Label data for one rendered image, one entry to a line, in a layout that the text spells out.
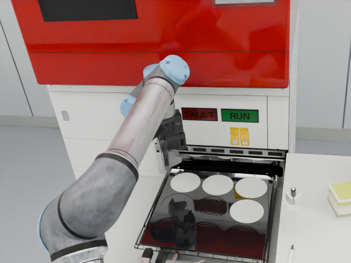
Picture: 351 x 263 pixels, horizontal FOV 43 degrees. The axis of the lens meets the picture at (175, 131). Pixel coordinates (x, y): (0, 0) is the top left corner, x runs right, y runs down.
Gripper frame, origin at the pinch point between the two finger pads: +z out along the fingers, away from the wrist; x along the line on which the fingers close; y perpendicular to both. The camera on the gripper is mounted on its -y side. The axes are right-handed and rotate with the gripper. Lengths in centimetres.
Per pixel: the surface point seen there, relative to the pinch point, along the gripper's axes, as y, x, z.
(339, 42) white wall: 131, 112, 26
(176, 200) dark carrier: 1.0, -7.3, 7.3
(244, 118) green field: 27.4, -0.1, -12.0
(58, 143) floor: -55, 191, 97
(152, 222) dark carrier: -8.4, -14.3, 7.3
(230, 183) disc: 19.2, -6.2, 7.3
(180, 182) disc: 4.4, 0.5, 7.3
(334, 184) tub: 40, -32, -6
